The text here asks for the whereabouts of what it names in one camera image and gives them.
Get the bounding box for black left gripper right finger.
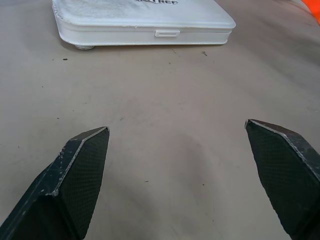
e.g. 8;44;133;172
244;119;320;240

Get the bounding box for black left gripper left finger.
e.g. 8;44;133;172
0;126;111;240

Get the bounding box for orange object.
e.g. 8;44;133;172
301;0;320;26

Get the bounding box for white plastic case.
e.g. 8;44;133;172
51;0;237;50

